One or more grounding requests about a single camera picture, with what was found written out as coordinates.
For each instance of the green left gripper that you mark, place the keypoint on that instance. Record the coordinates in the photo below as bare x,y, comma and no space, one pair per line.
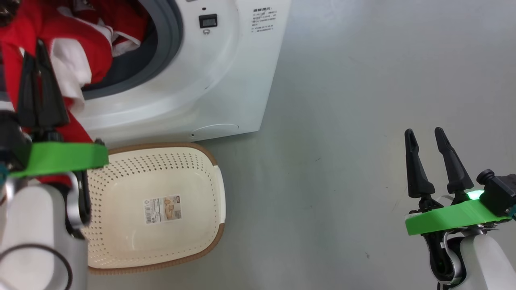
64,157

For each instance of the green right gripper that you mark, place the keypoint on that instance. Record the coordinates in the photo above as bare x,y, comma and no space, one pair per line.
451,217

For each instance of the red white garment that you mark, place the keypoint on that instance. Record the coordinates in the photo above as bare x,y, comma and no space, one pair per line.
92,56

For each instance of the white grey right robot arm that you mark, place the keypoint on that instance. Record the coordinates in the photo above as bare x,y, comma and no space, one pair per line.
483,257

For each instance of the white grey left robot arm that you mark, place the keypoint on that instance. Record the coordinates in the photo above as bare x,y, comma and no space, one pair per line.
32,213

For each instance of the grey rubber door gasket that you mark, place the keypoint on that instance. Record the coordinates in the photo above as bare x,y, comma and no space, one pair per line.
169,36

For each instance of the cream perforated laundry basket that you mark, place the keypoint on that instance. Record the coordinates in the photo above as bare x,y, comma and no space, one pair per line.
133,241

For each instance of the black door lock socket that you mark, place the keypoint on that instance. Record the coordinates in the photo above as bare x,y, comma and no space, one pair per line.
208,21

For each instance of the white washing machine body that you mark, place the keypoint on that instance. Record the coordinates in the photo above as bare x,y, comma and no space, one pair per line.
225,80

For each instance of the paper product label sticker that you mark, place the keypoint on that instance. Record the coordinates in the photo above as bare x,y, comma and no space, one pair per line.
162,209

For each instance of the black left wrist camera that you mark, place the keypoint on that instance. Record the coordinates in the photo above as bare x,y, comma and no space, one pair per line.
12,141

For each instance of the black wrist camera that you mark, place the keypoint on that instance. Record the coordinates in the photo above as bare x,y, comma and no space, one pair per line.
12,141
500,193

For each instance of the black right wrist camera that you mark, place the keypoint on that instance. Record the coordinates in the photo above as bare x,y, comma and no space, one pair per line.
500,193

